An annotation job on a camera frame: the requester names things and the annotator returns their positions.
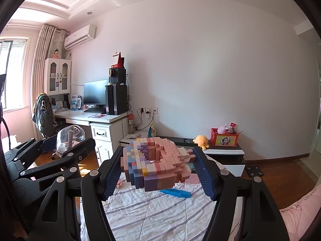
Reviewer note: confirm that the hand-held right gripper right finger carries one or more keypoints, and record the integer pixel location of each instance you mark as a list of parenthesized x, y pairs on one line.
[(204, 175)]

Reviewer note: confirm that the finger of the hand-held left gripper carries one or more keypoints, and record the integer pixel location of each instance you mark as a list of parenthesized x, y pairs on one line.
[(49, 141), (75, 155)]

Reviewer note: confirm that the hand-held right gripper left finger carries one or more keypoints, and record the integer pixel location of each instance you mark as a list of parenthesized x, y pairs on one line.
[(114, 178)]

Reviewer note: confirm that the clear plastic container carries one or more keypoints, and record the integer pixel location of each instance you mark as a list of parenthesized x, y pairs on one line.
[(67, 138)]

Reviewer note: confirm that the pink block toy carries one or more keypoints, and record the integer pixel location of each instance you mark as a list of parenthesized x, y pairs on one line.
[(160, 165)]

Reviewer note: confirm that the black office chair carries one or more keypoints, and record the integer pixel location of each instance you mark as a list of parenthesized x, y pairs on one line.
[(59, 126)]

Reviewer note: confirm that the grey jacket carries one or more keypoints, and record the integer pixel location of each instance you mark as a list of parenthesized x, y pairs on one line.
[(42, 115)]

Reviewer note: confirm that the black low cabinet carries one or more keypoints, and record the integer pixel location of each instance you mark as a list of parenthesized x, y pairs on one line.
[(225, 153)]

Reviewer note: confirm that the yellow octopus plush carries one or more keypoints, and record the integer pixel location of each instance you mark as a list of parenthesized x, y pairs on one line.
[(201, 141)]

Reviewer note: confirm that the white desk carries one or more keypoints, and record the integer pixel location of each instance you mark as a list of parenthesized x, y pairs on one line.
[(75, 116)]

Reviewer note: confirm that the row of books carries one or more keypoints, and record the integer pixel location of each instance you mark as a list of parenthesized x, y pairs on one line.
[(61, 103)]

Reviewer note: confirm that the red storage box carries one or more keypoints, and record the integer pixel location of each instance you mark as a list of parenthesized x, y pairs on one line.
[(224, 139)]

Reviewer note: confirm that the pink mouse pad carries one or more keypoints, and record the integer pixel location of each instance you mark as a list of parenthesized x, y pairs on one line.
[(97, 116)]

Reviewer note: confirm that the pink packet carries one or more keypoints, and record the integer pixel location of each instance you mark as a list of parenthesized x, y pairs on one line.
[(134, 136)]

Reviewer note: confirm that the blue and white box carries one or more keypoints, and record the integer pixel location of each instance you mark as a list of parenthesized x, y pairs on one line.
[(75, 102)]

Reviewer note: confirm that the black keyboard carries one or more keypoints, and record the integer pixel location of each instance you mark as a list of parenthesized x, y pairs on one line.
[(95, 110)]

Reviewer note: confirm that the pink plush toy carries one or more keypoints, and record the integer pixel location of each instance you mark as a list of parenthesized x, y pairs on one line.
[(222, 129)]

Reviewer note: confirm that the black floor scale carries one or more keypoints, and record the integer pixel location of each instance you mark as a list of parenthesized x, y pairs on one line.
[(255, 172)]

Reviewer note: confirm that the orange cap bottle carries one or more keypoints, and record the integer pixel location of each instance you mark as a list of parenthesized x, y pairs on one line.
[(131, 124)]

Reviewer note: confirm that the striped quilt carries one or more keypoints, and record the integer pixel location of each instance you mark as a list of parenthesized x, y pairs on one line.
[(160, 218)]

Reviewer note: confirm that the blue snack bag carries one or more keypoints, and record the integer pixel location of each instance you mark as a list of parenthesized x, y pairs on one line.
[(153, 130)]

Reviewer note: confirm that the white glass-door cabinet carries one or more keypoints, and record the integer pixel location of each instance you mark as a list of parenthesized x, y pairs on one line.
[(57, 76)]

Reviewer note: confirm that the black computer monitor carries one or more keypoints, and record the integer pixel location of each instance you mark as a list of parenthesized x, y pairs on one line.
[(95, 92)]

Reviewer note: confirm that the black computer tower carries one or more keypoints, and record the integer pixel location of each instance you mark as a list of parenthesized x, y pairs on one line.
[(116, 100)]

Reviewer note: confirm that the window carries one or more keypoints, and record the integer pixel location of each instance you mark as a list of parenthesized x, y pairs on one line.
[(12, 75)]

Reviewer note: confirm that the doll in pink dress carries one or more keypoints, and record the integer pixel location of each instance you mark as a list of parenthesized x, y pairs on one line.
[(56, 53)]

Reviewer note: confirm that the red desk calendar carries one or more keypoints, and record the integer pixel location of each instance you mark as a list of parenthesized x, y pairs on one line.
[(119, 61)]

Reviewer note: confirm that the white air conditioner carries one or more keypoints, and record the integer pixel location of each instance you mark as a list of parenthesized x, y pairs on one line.
[(80, 37)]

